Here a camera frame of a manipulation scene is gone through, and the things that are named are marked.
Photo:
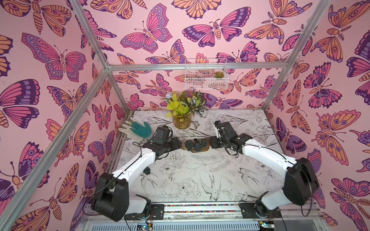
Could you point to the white wire basket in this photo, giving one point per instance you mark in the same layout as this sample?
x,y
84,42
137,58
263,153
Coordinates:
x,y
203,79

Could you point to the black wrist watch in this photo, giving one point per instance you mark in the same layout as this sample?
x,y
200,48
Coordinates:
x,y
189,145
197,146
147,171
204,143

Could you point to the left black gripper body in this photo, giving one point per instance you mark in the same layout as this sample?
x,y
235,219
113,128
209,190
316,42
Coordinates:
x,y
171,145

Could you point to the aluminium frame back bar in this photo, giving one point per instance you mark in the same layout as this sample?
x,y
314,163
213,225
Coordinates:
x,y
153,67

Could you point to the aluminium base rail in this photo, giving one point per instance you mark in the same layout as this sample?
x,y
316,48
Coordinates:
x,y
224,210

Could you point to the aluminium frame left post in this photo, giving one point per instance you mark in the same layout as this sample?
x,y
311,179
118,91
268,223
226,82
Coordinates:
x,y
22,196

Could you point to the teal white garden glove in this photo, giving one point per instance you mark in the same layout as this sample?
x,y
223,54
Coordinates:
x,y
135,127

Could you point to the glass vase with plants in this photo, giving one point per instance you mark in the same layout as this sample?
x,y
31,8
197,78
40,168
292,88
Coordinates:
x,y
183,106

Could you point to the wooden watch stand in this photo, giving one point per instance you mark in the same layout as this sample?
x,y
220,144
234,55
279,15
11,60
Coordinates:
x,y
193,151

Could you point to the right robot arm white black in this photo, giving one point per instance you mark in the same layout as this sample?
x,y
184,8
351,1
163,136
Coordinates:
x,y
300,180

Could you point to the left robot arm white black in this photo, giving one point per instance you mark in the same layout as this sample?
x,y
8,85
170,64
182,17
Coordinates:
x,y
112,197

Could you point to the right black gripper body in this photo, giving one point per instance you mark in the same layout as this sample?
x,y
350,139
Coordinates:
x,y
214,142

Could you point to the aluminium frame post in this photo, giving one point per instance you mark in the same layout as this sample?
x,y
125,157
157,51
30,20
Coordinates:
x,y
296,51
22,196

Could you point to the small succulent in basket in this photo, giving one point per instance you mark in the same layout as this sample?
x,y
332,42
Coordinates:
x,y
219,74

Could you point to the aluminium frame right post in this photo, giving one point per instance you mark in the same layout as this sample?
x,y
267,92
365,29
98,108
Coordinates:
x,y
296,51

